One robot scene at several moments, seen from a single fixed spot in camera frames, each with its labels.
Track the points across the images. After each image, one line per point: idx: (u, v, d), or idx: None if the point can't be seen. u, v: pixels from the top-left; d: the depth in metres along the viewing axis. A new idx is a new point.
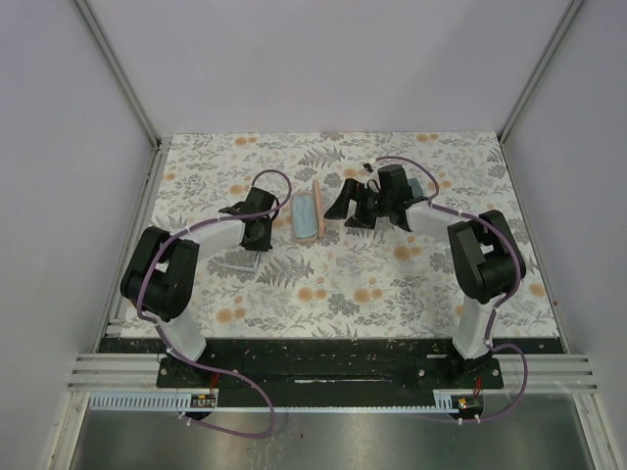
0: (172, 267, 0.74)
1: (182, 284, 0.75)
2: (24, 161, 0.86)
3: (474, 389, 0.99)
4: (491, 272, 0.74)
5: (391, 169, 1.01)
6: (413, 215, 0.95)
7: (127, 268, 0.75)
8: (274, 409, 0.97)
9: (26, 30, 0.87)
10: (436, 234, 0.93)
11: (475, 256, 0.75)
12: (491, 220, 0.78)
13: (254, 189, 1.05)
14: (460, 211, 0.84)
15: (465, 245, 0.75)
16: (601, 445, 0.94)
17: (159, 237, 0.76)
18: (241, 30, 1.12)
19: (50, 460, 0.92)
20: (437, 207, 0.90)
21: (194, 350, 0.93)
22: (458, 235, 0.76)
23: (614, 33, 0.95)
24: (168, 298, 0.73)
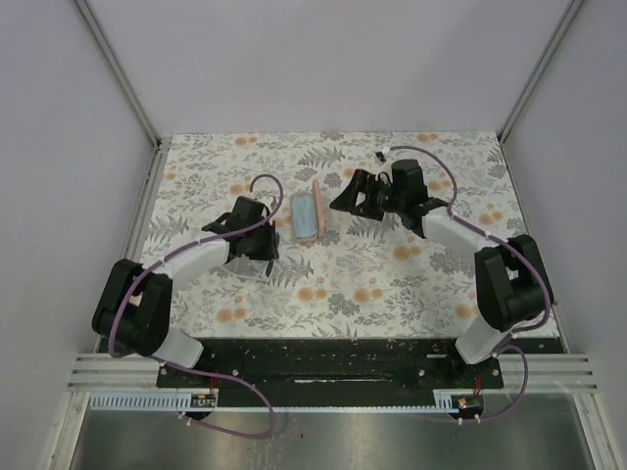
0: (144, 304, 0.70)
1: (156, 321, 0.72)
2: (24, 161, 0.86)
3: (474, 389, 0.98)
4: (518, 301, 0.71)
5: (407, 169, 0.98)
6: (428, 225, 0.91)
7: (99, 306, 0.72)
8: (273, 409, 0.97)
9: (26, 29, 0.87)
10: (454, 247, 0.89)
11: (504, 284, 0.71)
12: (519, 247, 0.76)
13: (241, 199, 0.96)
14: (488, 232, 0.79)
15: (495, 273, 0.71)
16: (601, 445, 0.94)
17: (130, 270, 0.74)
18: (241, 30, 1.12)
19: (51, 460, 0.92)
20: (458, 219, 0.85)
21: (190, 357, 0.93)
22: (487, 262, 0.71)
23: (614, 33, 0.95)
24: (141, 334, 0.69)
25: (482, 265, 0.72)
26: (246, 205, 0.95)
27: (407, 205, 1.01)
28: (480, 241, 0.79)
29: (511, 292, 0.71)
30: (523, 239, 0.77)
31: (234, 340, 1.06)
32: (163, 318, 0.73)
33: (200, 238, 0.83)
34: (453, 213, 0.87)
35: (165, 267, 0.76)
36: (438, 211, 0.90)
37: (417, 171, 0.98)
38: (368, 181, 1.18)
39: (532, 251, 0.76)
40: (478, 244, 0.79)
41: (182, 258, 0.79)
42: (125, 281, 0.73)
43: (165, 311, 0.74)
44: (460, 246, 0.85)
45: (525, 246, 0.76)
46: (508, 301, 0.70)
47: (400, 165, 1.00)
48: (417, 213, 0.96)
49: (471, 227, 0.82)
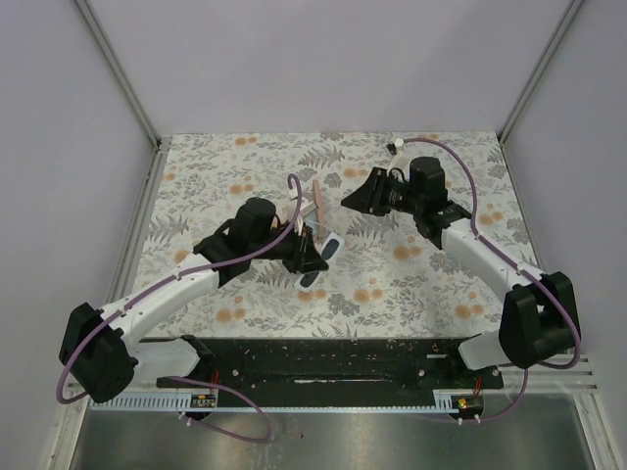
0: (92, 363, 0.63)
1: (111, 375, 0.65)
2: (24, 160, 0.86)
3: (474, 389, 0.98)
4: (543, 343, 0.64)
5: (427, 170, 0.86)
6: (450, 240, 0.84)
7: (61, 348, 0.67)
8: (261, 409, 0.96)
9: (26, 28, 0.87)
10: (471, 269, 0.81)
11: (530, 326, 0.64)
12: (554, 285, 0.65)
13: (245, 210, 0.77)
14: (521, 266, 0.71)
15: (524, 315, 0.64)
16: (601, 445, 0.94)
17: (88, 319, 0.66)
18: (241, 30, 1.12)
19: (50, 460, 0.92)
20: (483, 241, 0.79)
21: (186, 365, 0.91)
22: (517, 305, 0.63)
23: (614, 32, 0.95)
24: (93, 391, 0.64)
25: (511, 305, 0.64)
26: (246, 222, 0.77)
27: (425, 211, 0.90)
28: (510, 273, 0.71)
29: (538, 333, 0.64)
30: (559, 275, 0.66)
31: (233, 340, 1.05)
32: (119, 372, 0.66)
33: (180, 271, 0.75)
34: (477, 233, 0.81)
35: (124, 318, 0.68)
36: (458, 226, 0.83)
37: (441, 173, 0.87)
38: (379, 176, 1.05)
39: (569, 287, 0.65)
40: (507, 276, 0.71)
41: (147, 303, 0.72)
42: (83, 327, 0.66)
43: (123, 364, 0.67)
44: (483, 271, 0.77)
45: (561, 282, 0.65)
46: (533, 343, 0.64)
47: (421, 166, 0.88)
48: (436, 222, 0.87)
49: (504, 256, 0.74)
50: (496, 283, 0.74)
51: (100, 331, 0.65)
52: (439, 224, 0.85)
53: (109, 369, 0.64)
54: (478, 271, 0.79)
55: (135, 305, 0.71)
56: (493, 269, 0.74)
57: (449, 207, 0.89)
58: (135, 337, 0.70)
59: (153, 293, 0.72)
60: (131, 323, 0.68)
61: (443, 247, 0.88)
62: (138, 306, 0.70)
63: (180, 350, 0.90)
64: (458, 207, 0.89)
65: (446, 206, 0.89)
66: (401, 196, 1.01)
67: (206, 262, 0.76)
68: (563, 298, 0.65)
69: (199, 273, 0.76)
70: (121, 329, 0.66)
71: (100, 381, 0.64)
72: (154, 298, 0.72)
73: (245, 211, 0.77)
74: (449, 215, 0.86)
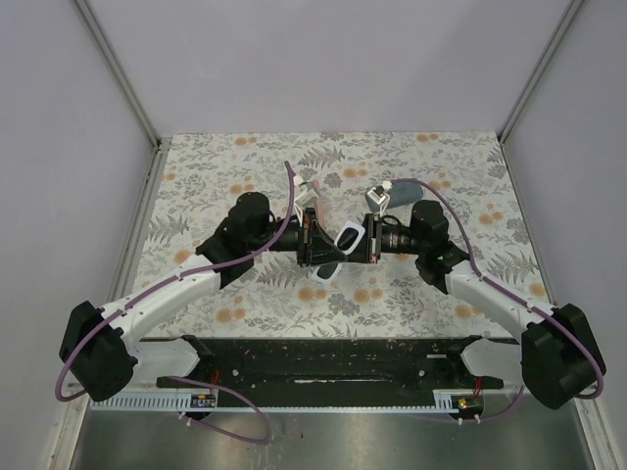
0: (93, 362, 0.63)
1: (110, 373, 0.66)
2: (24, 160, 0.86)
3: (473, 389, 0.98)
4: (568, 377, 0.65)
5: (430, 219, 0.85)
6: (456, 283, 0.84)
7: (62, 346, 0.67)
8: (260, 409, 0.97)
9: (26, 29, 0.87)
10: (483, 307, 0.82)
11: (551, 361, 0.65)
12: (567, 318, 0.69)
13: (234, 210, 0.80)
14: (531, 304, 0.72)
15: (544, 352, 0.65)
16: (601, 444, 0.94)
17: (89, 317, 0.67)
18: (241, 30, 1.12)
19: (50, 460, 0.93)
20: (488, 279, 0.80)
21: (185, 365, 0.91)
22: (536, 345, 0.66)
23: (614, 32, 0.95)
24: (93, 389, 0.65)
25: (530, 346, 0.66)
26: (239, 218, 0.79)
27: (427, 257, 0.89)
28: (522, 311, 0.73)
29: (560, 368, 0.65)
30: (571, 308, 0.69)
31: (234, 340, 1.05)
32: (117, 371, 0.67)
33: (181, 271, 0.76)
34: (481, 272, 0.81)
35: (124, 317, 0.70)
36: (461, 268, 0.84)
37: (444, 221, 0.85)
38: (377, 221, 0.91)
39: (583, 318, 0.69)
40: (520, 315, 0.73)
41: (149, 302, 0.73)
42: (84, 325, 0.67)
43: (122, 362, 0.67)
44: (494, 310, 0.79)
45: (574, 316, 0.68)
46: (558, 378, 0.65)
47: (423, 214, 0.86)
48: (439, 268, 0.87)
49: (512, 295, 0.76)
50: (509, 322, 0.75)
51: (100, 329, 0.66)
52: (442, 271, 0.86)
53: (107, 368, 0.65)
54: (490, 311, 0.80)
55: (135, 304, 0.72)
56: (503, 307, 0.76)
57: (450, 250, 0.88)
58: (134, 337, 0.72)
59: (152, 294, 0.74)
60: (131, 322, 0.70)
61: (448, 291, 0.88)
62: (139, 307, 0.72)
63: (179, 351, 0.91)
64: (458, 249, 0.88)
65: (447, 250, 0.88)
66: (402, 237, 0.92)
67: (208, 263, 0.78)
68: (578, 330, 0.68)
69: (200, 273, 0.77)
70: (121, 329, 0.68)
71: (98, 380, 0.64)
72: (155, 299, 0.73)
73: (235, 212, 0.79)
74: (451, 261, 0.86)
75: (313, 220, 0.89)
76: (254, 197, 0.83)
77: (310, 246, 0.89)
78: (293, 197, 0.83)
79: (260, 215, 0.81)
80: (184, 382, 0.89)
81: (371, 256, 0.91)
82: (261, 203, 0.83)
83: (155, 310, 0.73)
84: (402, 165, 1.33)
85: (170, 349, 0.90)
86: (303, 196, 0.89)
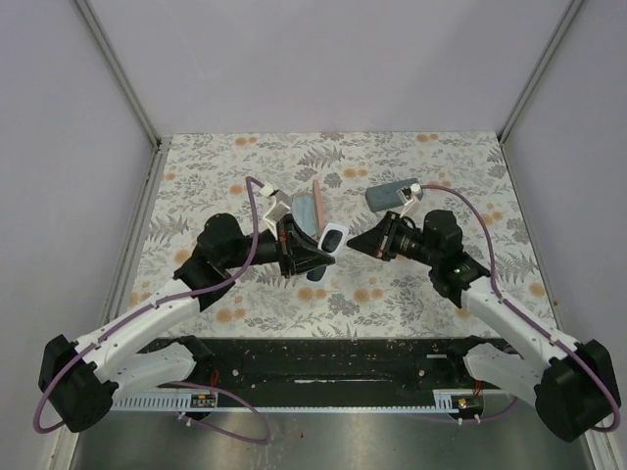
0: (66, 399, 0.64)
1: (87, 405, 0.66)
2: (24, 161, 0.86)
3: (474, 389, 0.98)
4: (585, 413, 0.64)
5: (444, 230, 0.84)
6: (470, 299, 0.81)
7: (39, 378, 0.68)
8: (256, 409, 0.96)
9: (26, 29, 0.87)
10: (497, 328, 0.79)
11: (573, 400, 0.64)
12: (591, 354, 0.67)
13: (201, 237, 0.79)
14: (554, 338, 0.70)
15: (566, 393, 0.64)
16: (601, 445, 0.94)
17: (64, 350, 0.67)
18: (241, 31, 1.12)
19: (50, 460, 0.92)
20: (506, 303, 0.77)
21: (182, 370, 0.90)
22: (558, 383, 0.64)
23: (614, 32, 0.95)
24: (71, 422, 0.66)
25: (552, 383, 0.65)
26: (211, 242, 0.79)
27: (442, 268, 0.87)
28: (545, 345, 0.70)
29: (579, 405, 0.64)
30: (594, 346, 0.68)
31: (234, 340, 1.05)
32: (95, 402, 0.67)
33: (156, 300, 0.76)
34: (501, 295, 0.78)
35: (98, 351, 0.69)
36: (478, 286, 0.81)
37: (458, 231, 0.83)
38: (394, 219, 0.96)
39: (605, 356, 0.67)
40: (542, 348, 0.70)
41: (123, 332, 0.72)
42: (60, 358, 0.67)
43: (101, 394, 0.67)
44: (511, 337, 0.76)
45: (597, 353, 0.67)
46: (576, 415, 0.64)
47: (437, 224, 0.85)
48: (454, 281, 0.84)
49: (534, 324, 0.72)
50: (528, 352, 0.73)
51: (73, 364, 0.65)
52: (458, 284, 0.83)
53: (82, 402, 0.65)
54: (506, 336, 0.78)
55: (111, 336, 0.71)
56: (522, 337, 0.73)
57: (464, 261, 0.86)
58: (110, 370, 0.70)
59: (128, 324, 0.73)
60: (105, 354, 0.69)
61: (461, 305, 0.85)
62: (114, 340, 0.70)
63: (172, 358, 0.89)
64: (473, 260, 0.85)
65: (461, 261, 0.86)
66: (413, 243, 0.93)
67: (184, 290, 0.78)
68: (601, 368, 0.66)
69: (173, 301, 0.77)
70: (96, 362, 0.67)
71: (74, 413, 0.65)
72: (130, 328, 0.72)
73: (204, 241, 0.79)
74: (466, 273, 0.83)
75: (289, 230, 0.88)
76: (227, 221, 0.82)
77: (291, 255, 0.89)
78: (256, 216, 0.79)
79: (230, 240, 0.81)
80: (184, 385, 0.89)
81: (378, 251, 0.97)
82: (231, 226, 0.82)
83: (129, 343, 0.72)
84: (402, 165, 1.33)
85: (163, 359, 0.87)
86: (273, 209, 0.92)
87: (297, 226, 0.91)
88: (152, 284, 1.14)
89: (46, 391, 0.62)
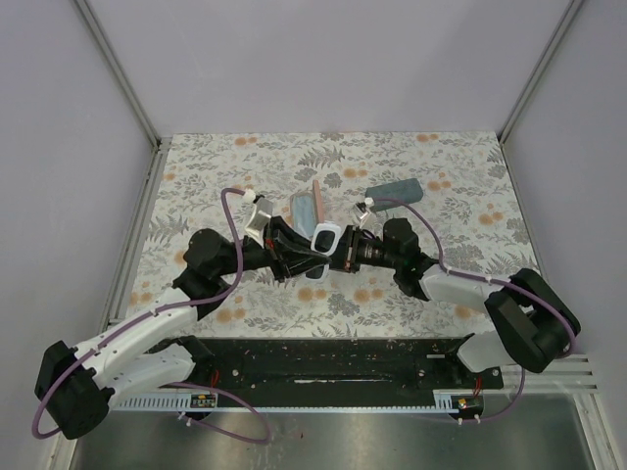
0: (63, 404, 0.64)
1: (84, 412, 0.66)
2: (24, 160, 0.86)
3: (474, 389, 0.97)
4: (547, 339, 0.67)
5: (402, 238, 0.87)
6: (429, 287, 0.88)
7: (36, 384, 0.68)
8: (256, 409, 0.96)
9: (25, 29, 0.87)
10: (459, 302, 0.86)
11: (527, 327, 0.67)
12: (525, 281, 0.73)
13: (188, 254, 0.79)
14: (488, 277, 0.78)
15: (513, 319, 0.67)
16: (601, 445, 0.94)
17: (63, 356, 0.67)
18: (242, 31, 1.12)
19: (50, 460, 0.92)
20: (454, 272, 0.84)
21: (181, 371, 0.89)
22: (503, 311, 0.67)
23: (615, 31, 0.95)
24: (67, 428, 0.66)
25: (500, 315, 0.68)
26: (197, 260, 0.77)
27: (404, 270, 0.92)
28: (484, 286, 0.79)
29: (533, 331, 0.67)
30: (526, 272, 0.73)
31: (234, 340, 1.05)
32: (92, 409, 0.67)
33: (156, 307, 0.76)
34: (446, 268, 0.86)
35: (97, 356, 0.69)
36: (431, 271, 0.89)
37: (413, 238, 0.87)
38: (356, 231, 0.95)
39: (539, 279, 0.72)
40: (482, 290, 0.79)
41: (123, 339, 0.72)
42: (59, 364, 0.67)
43: (98, 401, 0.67)
44: (462, 297, 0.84)
45: (531, 278, 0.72)
46: (538, 342, 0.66)
47: (395, 233, 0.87)
48: (414, 278, 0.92)
49: (470, 275, 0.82)
50: (476, 301, 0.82)
51: (73, 369, 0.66)
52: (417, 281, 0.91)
53: (79, 408, 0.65)
54: (459, 301, 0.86)
55: (110, 343, 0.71)
56: (467, 289, 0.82)
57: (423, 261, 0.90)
58: (109, 376, 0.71)
59: (129, 330, 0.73)
60: (104, 361, 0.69)
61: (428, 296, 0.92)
62: (113, 346, 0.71)
63: (171, 360, 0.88)
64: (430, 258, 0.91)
65: (421, 261, 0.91)
66: (376, 250, 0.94)
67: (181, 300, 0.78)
68: (538, 289, 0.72)
69: (172, 309, 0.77)
70: (95, 368, 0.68)
71: (72, 419, 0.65)
72: (129, 336, 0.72)
73: (190, 259, 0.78)
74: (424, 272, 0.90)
75: (275, 239, 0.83)
76: (214, 238, 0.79)
77: (282, 258, 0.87)
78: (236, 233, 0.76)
79: (217, 258, 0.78)
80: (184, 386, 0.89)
81: (346, 261, 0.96)
82: (217, 241, 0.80)
83: (128, 350, 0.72)
84: (402, 165, 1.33)
85: (161, 361, 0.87)
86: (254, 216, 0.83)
87: (286, 231, 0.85)
88: (152, 284, 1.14)
89: (44, 398, 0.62)
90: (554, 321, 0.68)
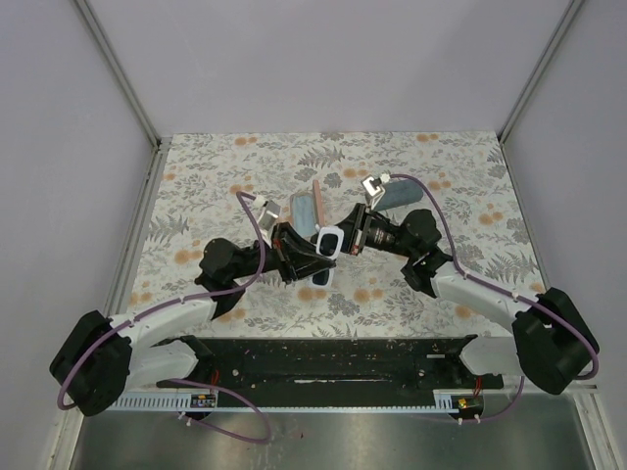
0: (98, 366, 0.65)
1: (108, 385, 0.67)
2: (23, 160, 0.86)
3: (474, 389, 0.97)
4: (566, 359, 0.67)
5: (424, 234, 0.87)
6: (440, 286, 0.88)
7: (58, 353, 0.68)
8: (258, 408, 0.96)
9: (25, 29, 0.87)
10: (469, 305, 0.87)
11: (549, 349, 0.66)
12: (553, 302, 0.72)
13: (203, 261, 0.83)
14: (516, 294, 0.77)
15: (537, 339, 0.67)
16: (601, 445, 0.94)
17: (96, 325, 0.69)
18: (242, 31, 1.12)
19: (50, 460, 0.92)
20: (471, 277, 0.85)
21: (183, 366, 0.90)
22: (528, 332, 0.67)
23: (615, 31, 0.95)
24: (92, 395, 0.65)
25: (525, 336, 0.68)
26: (210, 266, 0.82)
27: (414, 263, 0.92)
28: (508, 302, 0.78)
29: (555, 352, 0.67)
30: (555, 293, 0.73)
31: (234, 340, 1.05)
32: (114, 384, 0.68)
33: (184, 296, 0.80)
34: (463, 272, 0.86)
35: (132, 328, 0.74)
36: (445, 269, 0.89)
37: (435, 236, 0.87)
38: (366, 212, 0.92)
39: (566, 302, 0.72)
40: (506, 305, 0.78)
41: (154, 318, 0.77)
42: (89, 334, 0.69)
43: (121, 376, 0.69)
44: (480, 304, 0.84)
45: (557, 300, 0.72)
46: (557, 362, 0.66)
47: (418, 230, 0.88)
48: (424, 274, 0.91)
49: (496, 287, 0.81)
50: (497, 313, 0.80)
51: (110, 337, 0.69)
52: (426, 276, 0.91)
53: (112, 375, 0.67)
54: (476, 306, 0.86)
55: (142, 318, 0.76)
56: (485, 296, 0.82)
57: (436, 258, 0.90)
58: (136, 351, 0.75)
59: (160, 311, 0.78)
60: (138, 333, 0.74)
61: (436, 295, 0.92)
62: (146, 322, 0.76)
63: (177, 353, 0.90)
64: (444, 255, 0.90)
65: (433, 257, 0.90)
66: (387, 234, 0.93)
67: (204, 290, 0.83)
68: (564, 311, 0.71)
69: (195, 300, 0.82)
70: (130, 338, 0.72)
71: (98, 389, 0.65)
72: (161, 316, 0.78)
73: (206, 266, 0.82)
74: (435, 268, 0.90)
75: (282, 238, 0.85)
76: (225, 244, 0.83)
77: (289, 261, 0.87)
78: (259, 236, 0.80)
79: (229, 263, 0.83)
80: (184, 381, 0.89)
81: (354, 247, 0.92)
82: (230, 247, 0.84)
83: (155, 329, 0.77)
84: (402, 165, 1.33)
85: (167, 353, 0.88)
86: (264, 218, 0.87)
87: (293, 233, 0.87)
88: (152, 284, 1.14)
89: (82, 358, 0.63)
90: (575, 342, 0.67)
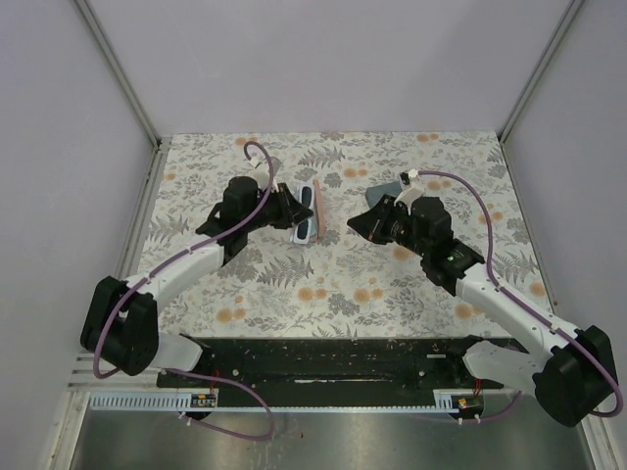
0: (127, 327, 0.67)
1: (143, 341, 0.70)
2: (24, 160, 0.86)
3: (474, 389, 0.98)
4: (587, 399, 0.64)
5: (432, 216, 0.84)
6: (465, 288, 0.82)
7: (85, 325, 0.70)
8: (271, 409, 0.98)
9: (25, 30, 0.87)
10: (496, 319, 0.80)
11: (574, 387, 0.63)
12: (590, 342, 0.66)
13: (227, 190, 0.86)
14: (555, 326, 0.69)
15: (568, 380, 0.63)
16: (602, 445, 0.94)
17: (114, 288, 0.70)
18: (242, 31, 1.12)
19: (50, 460, 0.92)
20: (505, 290, 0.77)
21: (190, 358, 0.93)
22: (560, 370, 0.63)
23: (615, 30, 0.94)
24: (128, 353, 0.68)
25: (554, 371, 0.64)
26: (234, 200, 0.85)
27: (435, 257, 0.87)
28: (545, 333, 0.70)
29: (581, 392, 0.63)
30: (594, 331, 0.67)
31: (234, 340, 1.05)
32: (148, 340, 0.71)
33: (191, 246, 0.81)
34: (498, 283, 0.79)
35: (150, 284, 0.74)
36: (475, 274, 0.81)
37: (445, 217, 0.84)
38: (388, 204, 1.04)
39: (605, 343, 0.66)
40: (543, 337, 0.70)
41: (169, 270, 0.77)
42: (110, 298, 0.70)
43: (153, 330, 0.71)
44: (511, 324, 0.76)
45: (597, 339, 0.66)
46: (576, 400, 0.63)
47: (424, 211, 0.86)
48: (447, 269, 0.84)
49: (534, 312, 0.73)
50: (529, 342, 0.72)
51: (130, 296, 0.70)
52: (453, 271, 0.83)
53: (142, 331, 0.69)
54: (506, 325, 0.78)
55: (158, 273, 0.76)
56: (515, 316, 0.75)
57: (457, 249, 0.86)
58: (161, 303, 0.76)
59: (172, 264, 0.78)
60: (159, 287, 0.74)
61: (457, 293, 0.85)
62: (162, 276, 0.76)
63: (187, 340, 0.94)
64: (466, 248, 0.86)
65: (454, 248, 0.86)
66: (403, 228, 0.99)
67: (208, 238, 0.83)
68: (601, 353, 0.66)
69: (205, 248, 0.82)
70: (152, 293, 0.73)
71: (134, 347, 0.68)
72: (174, 268, 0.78)
73: (230, 193, 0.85)
74: (460, 260, 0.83)
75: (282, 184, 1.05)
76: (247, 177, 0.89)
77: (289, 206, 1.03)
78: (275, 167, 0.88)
79: (252, 192, 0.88)
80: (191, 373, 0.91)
81: (370, 233, 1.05)
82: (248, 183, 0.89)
83: (172, 281, 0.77)
84: (402, 165, 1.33)
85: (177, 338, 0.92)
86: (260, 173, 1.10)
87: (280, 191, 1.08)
88: None
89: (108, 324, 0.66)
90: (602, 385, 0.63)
